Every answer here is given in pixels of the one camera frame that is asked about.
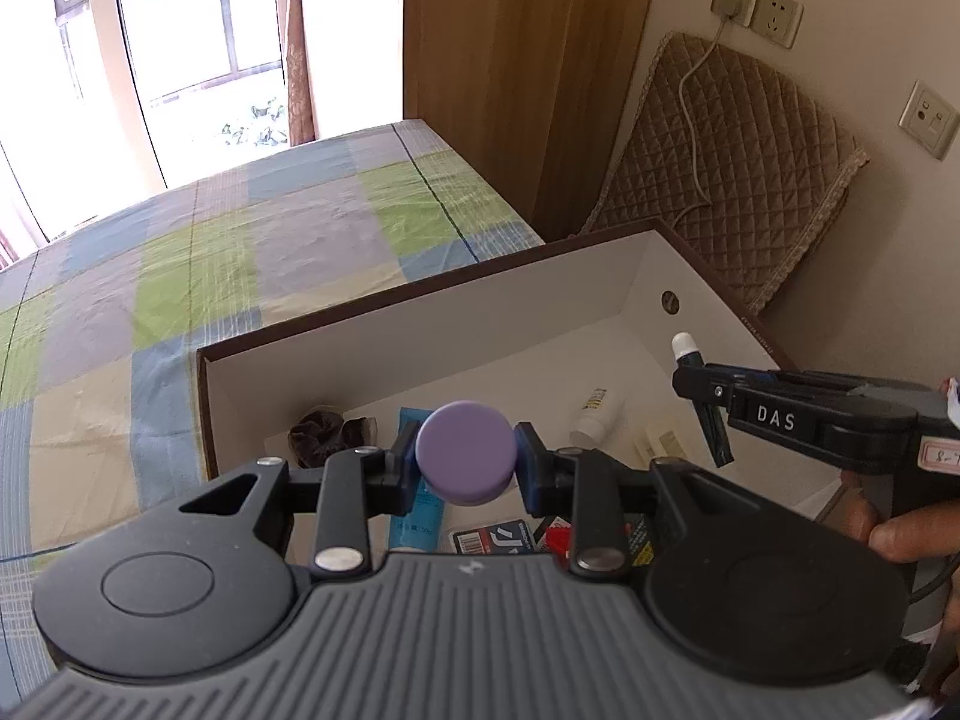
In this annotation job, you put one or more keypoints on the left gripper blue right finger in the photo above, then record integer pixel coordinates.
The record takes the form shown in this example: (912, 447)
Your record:
(583, 488)

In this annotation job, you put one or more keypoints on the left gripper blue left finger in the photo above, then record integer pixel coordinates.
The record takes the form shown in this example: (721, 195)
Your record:
(359, 484)

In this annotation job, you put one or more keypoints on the brown hair scrunchie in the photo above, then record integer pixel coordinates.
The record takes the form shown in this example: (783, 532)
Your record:
(324, 432)

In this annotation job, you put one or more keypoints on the small white pill bottle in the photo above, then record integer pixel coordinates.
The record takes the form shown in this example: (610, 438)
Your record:
(594, 422)

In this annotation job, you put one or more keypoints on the blue cream tube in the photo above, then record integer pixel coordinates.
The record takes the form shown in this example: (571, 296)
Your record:
(419, 530)

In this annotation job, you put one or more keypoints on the cream hair claw clip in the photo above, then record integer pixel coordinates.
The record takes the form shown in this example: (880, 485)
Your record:
(657, 441)

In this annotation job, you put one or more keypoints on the blue white tissue pack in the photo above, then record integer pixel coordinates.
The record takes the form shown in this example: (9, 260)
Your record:
(506, 538)

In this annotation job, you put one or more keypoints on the purple tube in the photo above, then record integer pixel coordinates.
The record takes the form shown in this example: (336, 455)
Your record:
(466, 452)

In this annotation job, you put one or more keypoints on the red snack packet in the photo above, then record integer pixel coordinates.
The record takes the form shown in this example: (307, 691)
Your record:
(557, 539)

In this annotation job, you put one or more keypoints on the dark green package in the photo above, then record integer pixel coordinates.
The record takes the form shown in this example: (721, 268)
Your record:
(639, 540)

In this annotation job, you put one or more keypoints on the dark green small tube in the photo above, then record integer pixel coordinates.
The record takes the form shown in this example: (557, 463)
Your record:
(686, 351)

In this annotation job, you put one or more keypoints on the person's right hand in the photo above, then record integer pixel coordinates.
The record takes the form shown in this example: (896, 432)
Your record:
(933, 531)

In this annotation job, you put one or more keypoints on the brown cardboard box white inside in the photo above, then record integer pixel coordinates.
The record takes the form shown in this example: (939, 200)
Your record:
(532, 335)

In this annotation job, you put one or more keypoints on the checkered tablecloth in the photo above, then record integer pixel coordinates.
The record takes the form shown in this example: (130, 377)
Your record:
(101, 330)

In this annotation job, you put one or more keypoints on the brown quilted cushion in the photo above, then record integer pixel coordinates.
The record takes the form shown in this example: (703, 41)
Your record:
(733, 155)

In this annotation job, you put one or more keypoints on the pink curtain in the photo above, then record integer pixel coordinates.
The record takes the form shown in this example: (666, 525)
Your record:
(301, 125)

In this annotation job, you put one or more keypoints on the wooden wardrobe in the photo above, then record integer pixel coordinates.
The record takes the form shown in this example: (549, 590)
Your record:
(530, 92)

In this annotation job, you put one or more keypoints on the wall power sockets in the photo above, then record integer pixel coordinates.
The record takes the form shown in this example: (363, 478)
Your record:
(776, 20)

